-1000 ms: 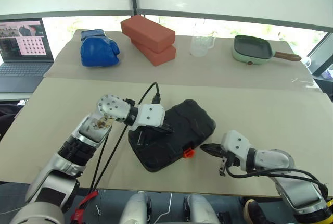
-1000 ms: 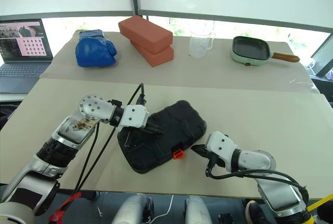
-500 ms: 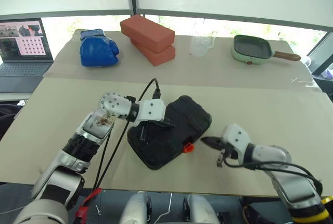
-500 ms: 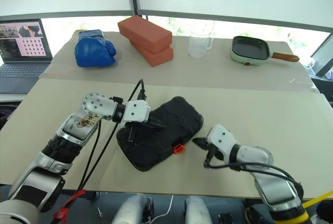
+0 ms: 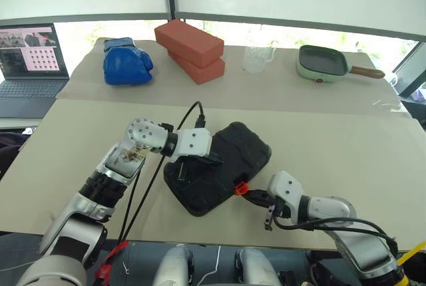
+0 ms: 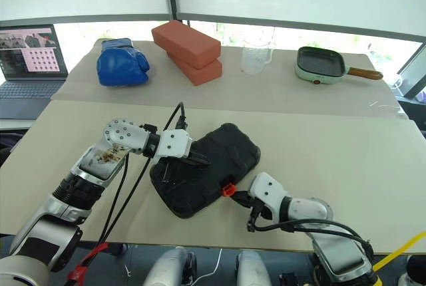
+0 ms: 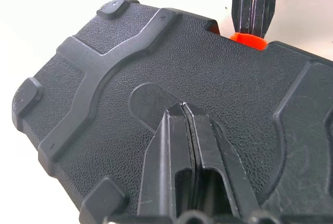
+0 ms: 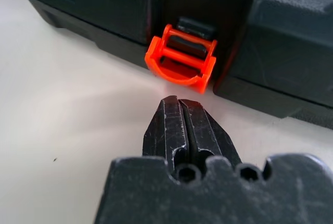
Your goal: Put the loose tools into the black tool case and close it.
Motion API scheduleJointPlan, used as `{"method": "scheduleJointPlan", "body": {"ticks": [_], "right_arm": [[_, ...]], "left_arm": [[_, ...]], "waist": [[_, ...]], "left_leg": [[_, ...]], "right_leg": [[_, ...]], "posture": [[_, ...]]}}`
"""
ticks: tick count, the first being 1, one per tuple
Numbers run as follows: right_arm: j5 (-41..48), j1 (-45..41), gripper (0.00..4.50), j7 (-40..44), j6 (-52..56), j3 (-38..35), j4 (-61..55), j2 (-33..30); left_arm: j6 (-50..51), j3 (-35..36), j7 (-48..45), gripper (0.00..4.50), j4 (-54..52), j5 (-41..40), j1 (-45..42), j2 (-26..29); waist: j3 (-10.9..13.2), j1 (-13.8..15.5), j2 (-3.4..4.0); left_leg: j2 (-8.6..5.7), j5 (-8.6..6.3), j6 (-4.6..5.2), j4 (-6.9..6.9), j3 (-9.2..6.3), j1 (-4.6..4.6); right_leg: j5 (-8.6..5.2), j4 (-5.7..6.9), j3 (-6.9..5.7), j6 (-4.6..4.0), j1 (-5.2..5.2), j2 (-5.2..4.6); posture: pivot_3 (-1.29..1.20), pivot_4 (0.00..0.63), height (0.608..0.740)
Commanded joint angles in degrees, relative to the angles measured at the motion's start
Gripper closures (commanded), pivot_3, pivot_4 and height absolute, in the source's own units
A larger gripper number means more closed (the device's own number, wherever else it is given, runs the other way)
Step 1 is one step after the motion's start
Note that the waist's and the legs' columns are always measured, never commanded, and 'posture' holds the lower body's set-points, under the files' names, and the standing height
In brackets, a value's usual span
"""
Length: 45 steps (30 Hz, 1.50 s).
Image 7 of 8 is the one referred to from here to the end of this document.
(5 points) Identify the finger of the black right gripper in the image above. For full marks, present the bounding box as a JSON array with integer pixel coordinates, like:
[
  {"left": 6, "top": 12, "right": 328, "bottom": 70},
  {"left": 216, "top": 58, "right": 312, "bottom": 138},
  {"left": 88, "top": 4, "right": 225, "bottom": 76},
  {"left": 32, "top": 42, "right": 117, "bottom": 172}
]
[
  {"left": 251, "top": 0, "right": 279, "bottom": 39},
  {"left": 230, "top": 0, "right": 253, "bottom": 36}
]

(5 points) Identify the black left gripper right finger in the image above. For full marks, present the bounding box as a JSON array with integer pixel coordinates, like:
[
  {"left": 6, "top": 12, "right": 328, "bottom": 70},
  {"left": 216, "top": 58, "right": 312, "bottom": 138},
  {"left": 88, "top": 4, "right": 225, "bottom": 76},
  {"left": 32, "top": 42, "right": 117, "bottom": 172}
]
[{"left": 183, "top": 103, "right": 261, "bottom": 218}]

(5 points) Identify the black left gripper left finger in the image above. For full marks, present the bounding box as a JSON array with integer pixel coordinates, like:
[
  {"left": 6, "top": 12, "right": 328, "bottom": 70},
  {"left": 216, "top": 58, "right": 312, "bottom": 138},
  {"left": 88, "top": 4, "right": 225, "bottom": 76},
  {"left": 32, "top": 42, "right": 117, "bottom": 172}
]
[{"left": 137, "top": 103, "right": 196, "bottom": 219}]

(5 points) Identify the black plastic tool case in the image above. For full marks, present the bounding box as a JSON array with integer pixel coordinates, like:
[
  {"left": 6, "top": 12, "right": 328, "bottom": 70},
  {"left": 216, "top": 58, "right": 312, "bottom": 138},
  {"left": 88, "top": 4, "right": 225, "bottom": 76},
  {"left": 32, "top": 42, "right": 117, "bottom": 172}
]
[{"left": 11, "top": 0, "right": 333, "bottom": 224}]

